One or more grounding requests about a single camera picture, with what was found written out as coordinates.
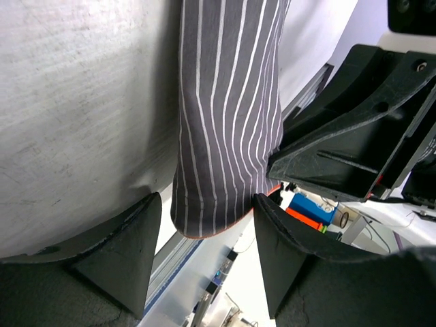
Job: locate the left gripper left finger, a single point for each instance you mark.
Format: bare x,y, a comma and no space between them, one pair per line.
97,278

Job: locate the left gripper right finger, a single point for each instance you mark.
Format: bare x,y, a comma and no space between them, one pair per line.
311,279

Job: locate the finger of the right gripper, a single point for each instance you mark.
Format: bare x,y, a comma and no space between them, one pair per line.
361,73
386,141

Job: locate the striped grey underwear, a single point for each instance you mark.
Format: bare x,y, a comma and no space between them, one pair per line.
229,121

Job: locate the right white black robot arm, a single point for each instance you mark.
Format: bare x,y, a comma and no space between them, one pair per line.
413,23

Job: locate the blue orange background box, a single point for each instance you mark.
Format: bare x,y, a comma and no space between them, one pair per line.
315,215

